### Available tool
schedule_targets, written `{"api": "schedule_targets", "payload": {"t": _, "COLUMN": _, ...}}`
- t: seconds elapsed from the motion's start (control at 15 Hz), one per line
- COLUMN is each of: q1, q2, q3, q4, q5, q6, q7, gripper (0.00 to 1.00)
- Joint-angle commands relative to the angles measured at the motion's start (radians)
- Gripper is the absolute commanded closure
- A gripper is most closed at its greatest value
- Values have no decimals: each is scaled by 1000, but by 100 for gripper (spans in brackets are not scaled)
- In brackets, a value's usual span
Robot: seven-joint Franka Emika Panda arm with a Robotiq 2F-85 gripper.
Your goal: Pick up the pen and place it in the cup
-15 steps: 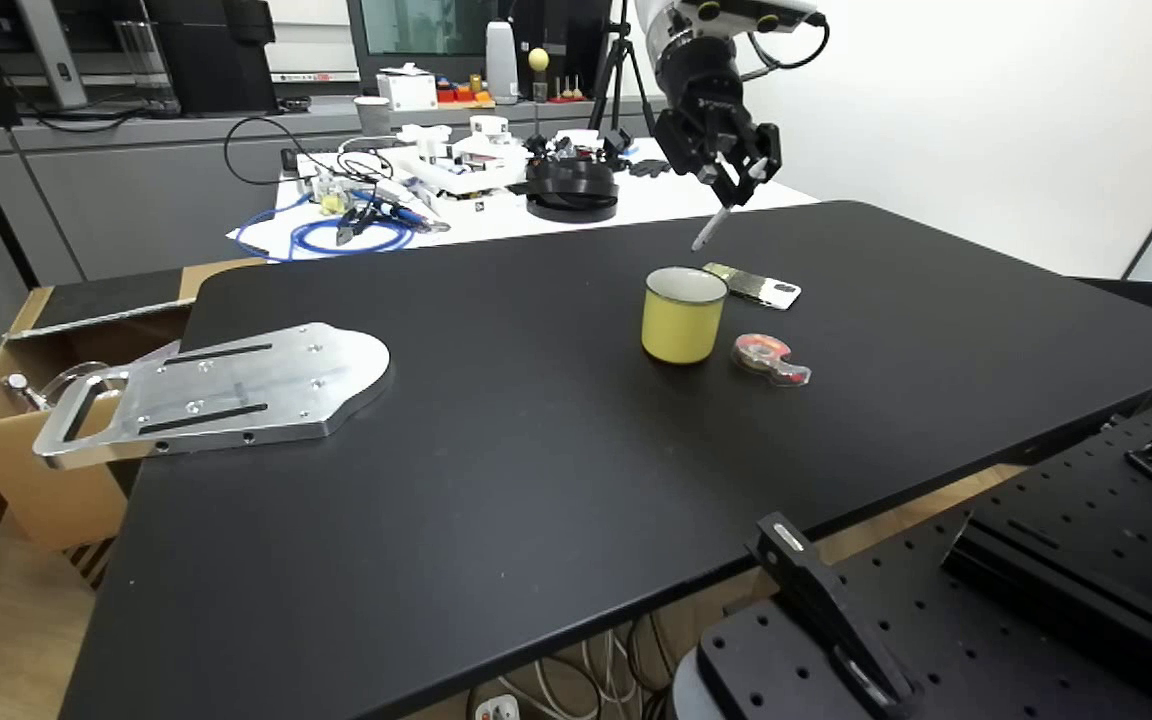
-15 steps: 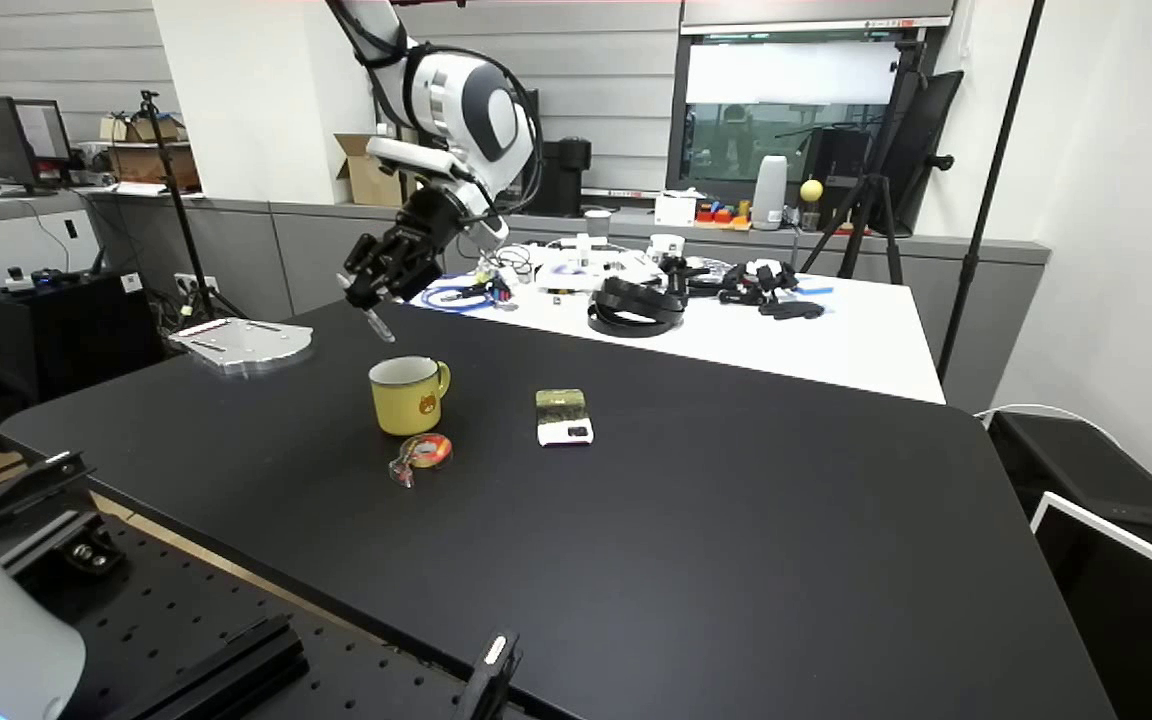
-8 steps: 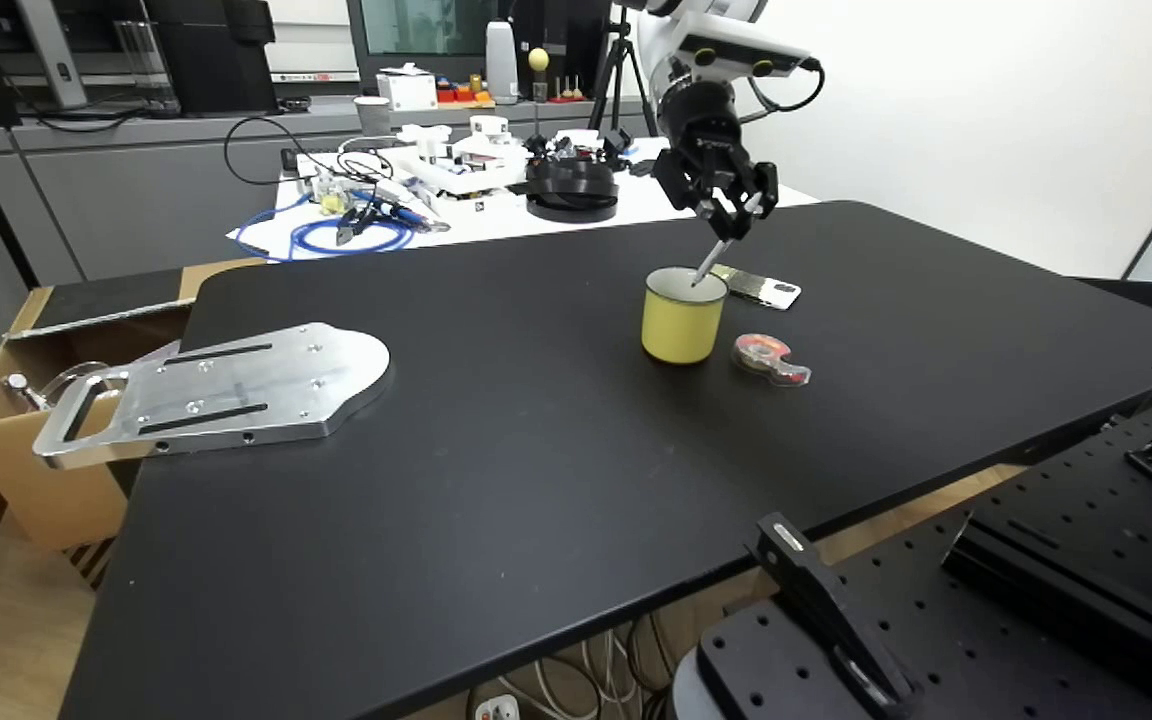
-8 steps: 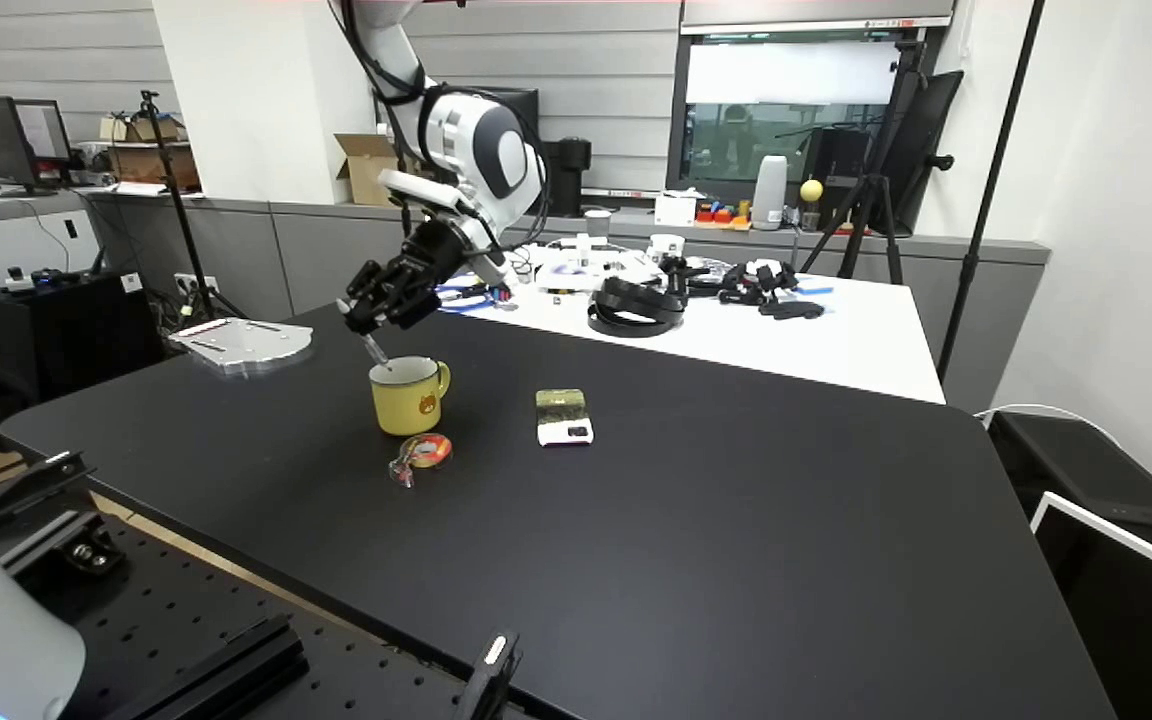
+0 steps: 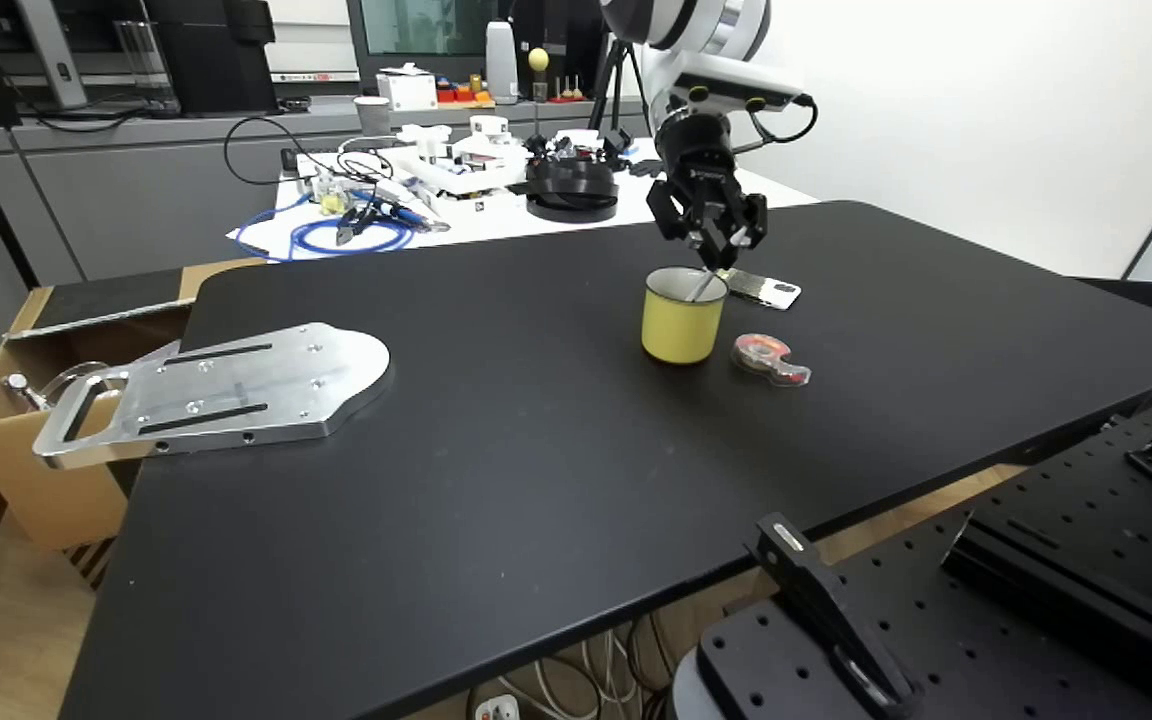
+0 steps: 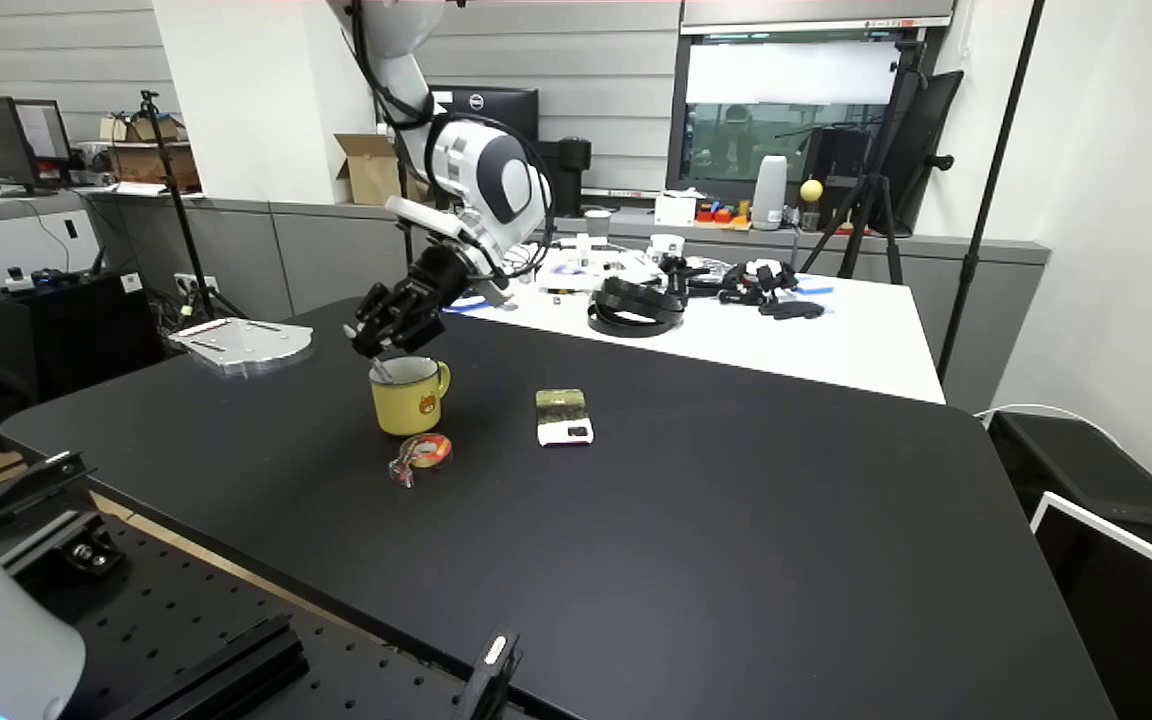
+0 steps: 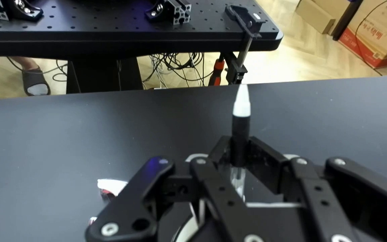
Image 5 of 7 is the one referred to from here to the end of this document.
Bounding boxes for white work table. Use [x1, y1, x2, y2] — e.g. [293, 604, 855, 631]
[222, 123, 820, 265]

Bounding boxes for black computer case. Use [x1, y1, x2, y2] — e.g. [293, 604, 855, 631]
[147, 0, 280, 116]

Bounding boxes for black round device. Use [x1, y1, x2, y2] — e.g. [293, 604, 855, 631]
[524, 133, 622, 225]

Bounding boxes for white black pen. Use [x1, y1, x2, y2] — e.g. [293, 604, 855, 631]
[688, 265, 726, 307]

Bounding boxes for grey counter cabinet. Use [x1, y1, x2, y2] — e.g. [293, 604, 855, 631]
[0, 103, 380, 402]

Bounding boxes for silver monitor stand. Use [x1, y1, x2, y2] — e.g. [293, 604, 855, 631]
[6, 0, 90, 111]

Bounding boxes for white electronics pile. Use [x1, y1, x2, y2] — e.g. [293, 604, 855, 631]
[380, 116, 532, 201]

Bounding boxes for black perforated breadboard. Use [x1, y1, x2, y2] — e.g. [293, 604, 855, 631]
[671, 503, 1152, 720]

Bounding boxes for black camera tripod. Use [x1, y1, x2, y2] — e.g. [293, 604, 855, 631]
[586, 35, 665, 172]

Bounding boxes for white cables under table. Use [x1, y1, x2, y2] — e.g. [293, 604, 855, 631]
[466, 625, 688, 720]

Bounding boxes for white bottle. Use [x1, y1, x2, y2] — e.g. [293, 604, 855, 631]
[483, 15, 524, 107]

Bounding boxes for silver metal plate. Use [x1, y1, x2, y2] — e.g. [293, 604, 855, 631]
[26, 319, 397, 472]

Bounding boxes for computer monitor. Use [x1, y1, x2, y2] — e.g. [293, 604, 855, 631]
[343, 0, 528, 89]

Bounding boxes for small red items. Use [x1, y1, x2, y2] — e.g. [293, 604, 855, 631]
[436, 77, 495, 111]

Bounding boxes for yellow mug white inside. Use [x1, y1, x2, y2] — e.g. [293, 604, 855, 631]
[637, 265, 731, 368]

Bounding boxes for black flat board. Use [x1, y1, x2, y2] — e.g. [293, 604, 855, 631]
[31, 265, 188, 330]

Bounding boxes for raised black breadboard platform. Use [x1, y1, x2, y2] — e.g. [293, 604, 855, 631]
[939, 344, 1152, 717]

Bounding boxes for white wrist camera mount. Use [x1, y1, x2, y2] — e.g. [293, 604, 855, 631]
[665, 66, 820, 111]

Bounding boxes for pink round object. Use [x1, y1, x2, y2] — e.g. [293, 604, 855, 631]
[731, 327, 816, 391]

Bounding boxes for black looped cable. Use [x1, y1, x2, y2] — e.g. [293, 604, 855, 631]
[221, 111, 306, 193]

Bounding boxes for blue coiled cable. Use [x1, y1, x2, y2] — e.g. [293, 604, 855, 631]
[282, 210, 420, 258]

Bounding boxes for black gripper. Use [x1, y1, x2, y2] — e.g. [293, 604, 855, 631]
[645, 103, 775, 274]

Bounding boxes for white plastic container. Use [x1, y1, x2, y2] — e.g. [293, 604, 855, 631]
[371, 58, 441, 116]

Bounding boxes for brown cardboard box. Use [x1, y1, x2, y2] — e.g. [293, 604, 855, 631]
[0, 255, 270, 556]

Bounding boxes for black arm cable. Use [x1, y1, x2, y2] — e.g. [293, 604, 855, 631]
[749, 97, 822, 150]

